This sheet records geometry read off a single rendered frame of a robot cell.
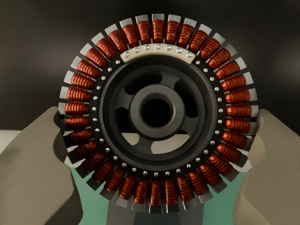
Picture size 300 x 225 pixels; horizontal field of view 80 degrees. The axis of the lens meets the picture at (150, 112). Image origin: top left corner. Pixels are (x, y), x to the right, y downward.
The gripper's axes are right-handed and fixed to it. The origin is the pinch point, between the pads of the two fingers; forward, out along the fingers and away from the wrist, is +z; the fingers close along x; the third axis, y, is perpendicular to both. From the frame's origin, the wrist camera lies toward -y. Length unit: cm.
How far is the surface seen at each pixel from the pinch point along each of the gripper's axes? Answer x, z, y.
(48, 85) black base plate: -10.6, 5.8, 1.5
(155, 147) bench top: 0.0, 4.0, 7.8
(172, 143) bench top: 1.8, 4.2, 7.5
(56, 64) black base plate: -9.9, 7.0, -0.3
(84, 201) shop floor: -36, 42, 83
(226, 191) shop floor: 37, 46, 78
